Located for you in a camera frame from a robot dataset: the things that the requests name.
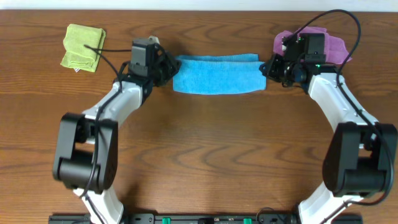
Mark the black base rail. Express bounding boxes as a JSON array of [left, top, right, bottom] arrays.
[[48, 213, 364, 224]]

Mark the blue cloth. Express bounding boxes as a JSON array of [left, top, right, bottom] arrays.
[[173, 54, 266, 95]]

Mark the folded green cloth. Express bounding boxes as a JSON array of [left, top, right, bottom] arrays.
[[61, 24, 106, 72]]

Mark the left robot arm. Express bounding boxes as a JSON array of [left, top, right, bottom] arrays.
[[49, 36, 182, 223]]

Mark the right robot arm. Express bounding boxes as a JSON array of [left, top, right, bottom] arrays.
[[259, 33, 397, 223]]

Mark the crumpled purple cloth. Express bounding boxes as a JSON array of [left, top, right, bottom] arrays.
[[273, 27, 349, 65]]

